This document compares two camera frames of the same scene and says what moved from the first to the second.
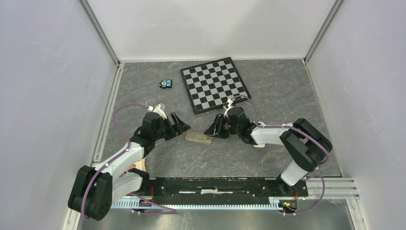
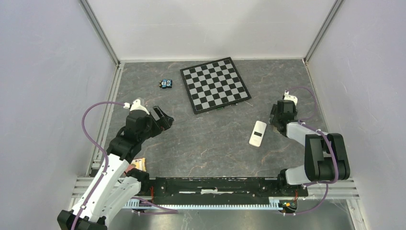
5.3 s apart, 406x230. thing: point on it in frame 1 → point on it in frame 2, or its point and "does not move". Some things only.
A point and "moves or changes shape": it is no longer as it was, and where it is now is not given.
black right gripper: [214, 130] → [273, 116]
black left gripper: [177, 128] → [164, 122]
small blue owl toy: [165, 83] does not move
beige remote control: [200, 137] moves or changes shape
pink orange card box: [140, 165] does not move
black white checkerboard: [210, 85] does not move
